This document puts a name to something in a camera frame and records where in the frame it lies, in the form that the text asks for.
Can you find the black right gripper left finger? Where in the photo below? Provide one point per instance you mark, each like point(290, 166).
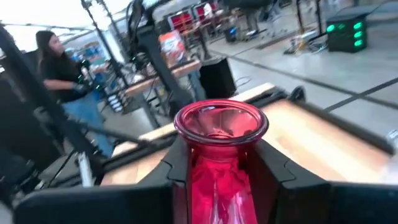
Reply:
point(109, 205)

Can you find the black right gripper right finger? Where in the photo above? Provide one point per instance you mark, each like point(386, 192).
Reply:
point(326, 205)

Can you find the red round glass vase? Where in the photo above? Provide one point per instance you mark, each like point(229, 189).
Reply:
point(220, 186)

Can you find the person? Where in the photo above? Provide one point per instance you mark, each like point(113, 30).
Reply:
point(62, 71)

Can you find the black equipment stand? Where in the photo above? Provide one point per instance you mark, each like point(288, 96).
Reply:
point(161, 68)

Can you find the wooden background table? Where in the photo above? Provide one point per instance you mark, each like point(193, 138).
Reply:
point(189, 66)

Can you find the black bin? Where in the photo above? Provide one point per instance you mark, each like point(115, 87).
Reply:
point(217, 77)

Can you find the orange white bag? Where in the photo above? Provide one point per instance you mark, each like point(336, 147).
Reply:
point(172, 46)

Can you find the black box with green lights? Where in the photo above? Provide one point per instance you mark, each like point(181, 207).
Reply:
point(346, 34)

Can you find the red storage crate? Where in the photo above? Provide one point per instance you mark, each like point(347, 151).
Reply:
point(205, 11)
point(183, 20)

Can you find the black frame corner post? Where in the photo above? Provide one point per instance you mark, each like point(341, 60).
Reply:
point(298, 93)

